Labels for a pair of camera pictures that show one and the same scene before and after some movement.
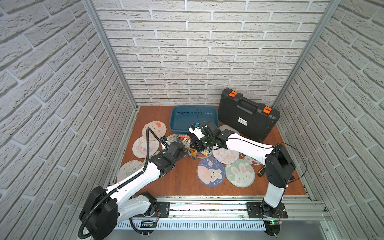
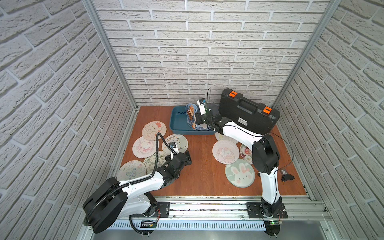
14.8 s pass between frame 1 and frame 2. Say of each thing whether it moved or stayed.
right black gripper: moved
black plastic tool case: stayed
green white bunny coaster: stayed
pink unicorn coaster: stayed
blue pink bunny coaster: moved
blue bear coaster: moved
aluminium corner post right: stayed
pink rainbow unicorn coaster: stayed
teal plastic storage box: stayed
